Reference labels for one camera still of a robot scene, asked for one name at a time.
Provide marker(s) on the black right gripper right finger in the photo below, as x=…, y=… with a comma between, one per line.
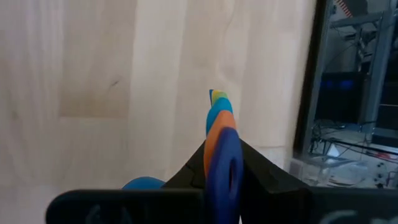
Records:
x=295, y=205

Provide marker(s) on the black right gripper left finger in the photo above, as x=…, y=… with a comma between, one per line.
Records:
x=140, y=205

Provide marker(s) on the large blue measuring cup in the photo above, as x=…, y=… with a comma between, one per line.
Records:
x=143, y=183

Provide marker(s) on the small navy measuring cup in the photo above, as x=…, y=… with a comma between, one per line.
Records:
x=222, y=161

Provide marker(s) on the orange measuring cup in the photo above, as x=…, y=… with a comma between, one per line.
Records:
x=219, y=133

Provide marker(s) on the green measuring cup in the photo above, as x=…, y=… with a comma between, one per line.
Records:
x=219, y=99

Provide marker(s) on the clear plastic basket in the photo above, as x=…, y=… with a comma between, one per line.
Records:
x=335, y=171

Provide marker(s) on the black aluminium table frame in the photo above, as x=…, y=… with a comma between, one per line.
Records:
x=311, y=77

